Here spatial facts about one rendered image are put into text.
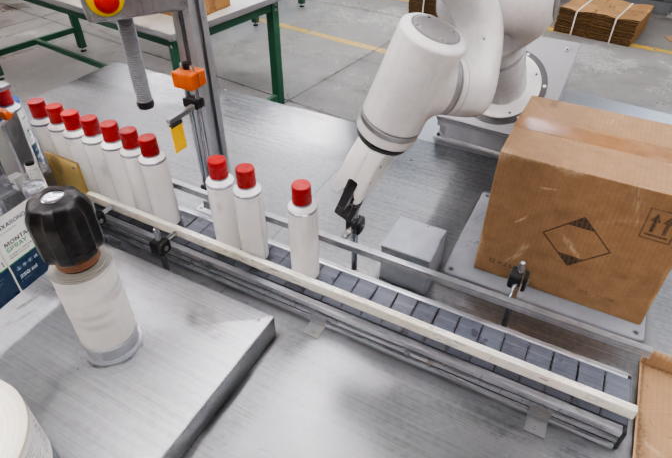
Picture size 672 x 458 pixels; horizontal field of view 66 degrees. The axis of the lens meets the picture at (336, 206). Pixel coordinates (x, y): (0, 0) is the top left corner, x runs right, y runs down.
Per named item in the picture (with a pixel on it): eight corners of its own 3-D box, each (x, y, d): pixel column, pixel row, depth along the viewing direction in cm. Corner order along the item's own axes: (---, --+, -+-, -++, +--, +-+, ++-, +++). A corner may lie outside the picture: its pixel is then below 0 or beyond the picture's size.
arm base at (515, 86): (451, 99, 140) (440, 65, 123) (491, 42, 140) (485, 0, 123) (514, 131, 132) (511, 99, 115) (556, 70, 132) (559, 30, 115)
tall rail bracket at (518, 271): (486, 347, 89) (505, 281, 79) (497, 318, 94) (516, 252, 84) (505, 355, 88) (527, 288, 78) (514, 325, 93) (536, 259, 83)
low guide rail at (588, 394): (87, 201, 112) (85, 193, 110) (92, 198, 112) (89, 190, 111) (632, 421, 72) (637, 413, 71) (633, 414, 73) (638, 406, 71)
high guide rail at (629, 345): (107, 163, 114) (106, 158, 113) (112, 161, 114) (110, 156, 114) (649, 358, 74) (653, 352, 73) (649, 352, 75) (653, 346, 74)
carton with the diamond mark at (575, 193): (472, 267, 102) (499, 150, 85) (504, 202, 119) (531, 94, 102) (640, 326, 91) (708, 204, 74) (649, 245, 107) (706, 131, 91)
